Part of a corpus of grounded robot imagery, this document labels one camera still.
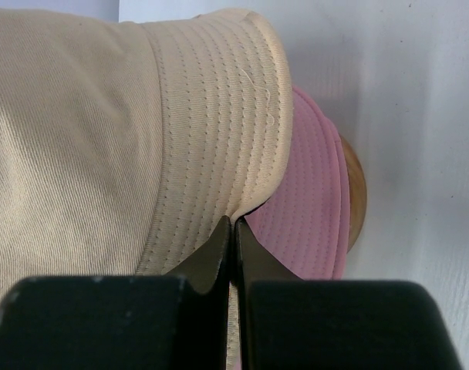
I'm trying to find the wooden hat stand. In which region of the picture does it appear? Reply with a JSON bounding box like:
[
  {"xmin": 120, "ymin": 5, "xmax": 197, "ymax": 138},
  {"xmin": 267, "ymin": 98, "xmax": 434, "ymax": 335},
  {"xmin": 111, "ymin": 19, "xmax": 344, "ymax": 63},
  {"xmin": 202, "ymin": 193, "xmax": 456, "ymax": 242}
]
[{"xmin": 340, "ymin": 136, "xmax": 367, "ymax": 251}]

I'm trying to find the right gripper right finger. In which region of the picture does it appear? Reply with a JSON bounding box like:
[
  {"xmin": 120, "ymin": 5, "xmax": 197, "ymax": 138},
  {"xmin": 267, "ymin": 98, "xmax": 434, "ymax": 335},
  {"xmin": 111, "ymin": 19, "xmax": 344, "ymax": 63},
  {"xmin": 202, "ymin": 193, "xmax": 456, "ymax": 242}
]
[{"xmin": 234, "ymin": 219, "xmax": 461, "ymax": 369}]

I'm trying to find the black hat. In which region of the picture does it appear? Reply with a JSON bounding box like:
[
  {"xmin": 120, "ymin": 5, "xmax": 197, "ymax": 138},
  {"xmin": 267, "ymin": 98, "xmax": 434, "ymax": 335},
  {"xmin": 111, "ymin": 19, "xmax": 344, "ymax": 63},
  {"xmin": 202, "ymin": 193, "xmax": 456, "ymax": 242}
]
[{"xmin": 243, "ymin": 201, "xmax": 267, "ymax": 217}]

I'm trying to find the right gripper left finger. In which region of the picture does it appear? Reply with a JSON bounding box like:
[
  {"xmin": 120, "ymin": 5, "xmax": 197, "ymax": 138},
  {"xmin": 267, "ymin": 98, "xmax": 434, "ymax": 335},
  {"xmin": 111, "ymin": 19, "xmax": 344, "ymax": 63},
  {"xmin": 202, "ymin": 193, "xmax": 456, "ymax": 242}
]
[{"xmin": 0, "ymin": 217, "xmax": 231, "ymax": 369}]

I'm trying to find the beige hat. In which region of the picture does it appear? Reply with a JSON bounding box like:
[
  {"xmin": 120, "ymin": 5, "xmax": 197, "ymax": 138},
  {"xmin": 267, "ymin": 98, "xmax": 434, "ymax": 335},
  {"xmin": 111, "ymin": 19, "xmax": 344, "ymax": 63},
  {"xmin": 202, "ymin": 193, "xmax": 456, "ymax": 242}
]
[{"xmin": 0, "ymin": 7, "xmax": 294, "ymax": 370}]

